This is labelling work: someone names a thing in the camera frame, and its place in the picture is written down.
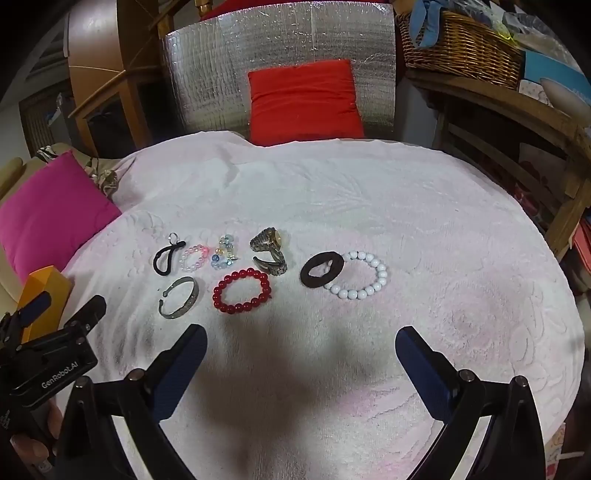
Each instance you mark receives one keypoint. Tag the silver bangle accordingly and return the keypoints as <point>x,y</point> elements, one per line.
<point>191,295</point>

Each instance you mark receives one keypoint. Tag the black scrunchie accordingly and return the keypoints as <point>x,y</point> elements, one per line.
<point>307,277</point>

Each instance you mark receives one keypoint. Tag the person's left hand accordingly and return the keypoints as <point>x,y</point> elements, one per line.
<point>30,450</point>

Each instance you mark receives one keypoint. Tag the silver foil mat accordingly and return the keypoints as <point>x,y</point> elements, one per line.
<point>207,69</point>

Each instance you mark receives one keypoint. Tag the red pillow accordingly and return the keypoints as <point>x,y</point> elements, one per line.
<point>300,101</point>

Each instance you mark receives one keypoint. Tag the wicker basket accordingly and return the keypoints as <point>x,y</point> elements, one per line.
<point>461,50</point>

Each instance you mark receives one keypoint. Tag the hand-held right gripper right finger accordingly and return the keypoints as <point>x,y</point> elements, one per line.
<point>425,369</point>

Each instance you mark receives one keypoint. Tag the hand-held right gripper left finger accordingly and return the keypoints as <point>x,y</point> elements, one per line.
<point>180,369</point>

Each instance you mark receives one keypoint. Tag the patterned cloth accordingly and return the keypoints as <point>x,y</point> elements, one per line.
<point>99,177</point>

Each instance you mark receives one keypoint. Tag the orange cardboard box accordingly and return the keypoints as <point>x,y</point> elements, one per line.
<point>55,284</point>

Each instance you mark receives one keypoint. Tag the blue box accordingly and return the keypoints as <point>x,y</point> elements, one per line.
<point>549,69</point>

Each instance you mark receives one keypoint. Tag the blue cloth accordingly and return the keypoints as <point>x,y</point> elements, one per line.
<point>422,23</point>

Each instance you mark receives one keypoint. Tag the wooden cabinet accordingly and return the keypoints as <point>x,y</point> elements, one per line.
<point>129,69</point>

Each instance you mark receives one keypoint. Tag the pale pink blanket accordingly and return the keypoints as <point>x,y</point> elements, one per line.
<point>369,207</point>

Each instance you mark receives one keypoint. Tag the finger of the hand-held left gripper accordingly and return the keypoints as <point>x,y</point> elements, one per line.
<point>37,302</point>
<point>90,311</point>

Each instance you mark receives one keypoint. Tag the pink pillow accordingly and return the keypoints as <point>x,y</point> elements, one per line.
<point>55,207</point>

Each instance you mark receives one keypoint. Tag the silver and gold wristwatch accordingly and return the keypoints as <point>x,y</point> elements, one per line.
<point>272,237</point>

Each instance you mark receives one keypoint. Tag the wooden shelf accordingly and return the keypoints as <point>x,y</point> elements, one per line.
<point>508,106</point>

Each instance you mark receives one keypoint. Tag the clear plastic bags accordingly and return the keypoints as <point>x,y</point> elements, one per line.
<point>508,21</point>

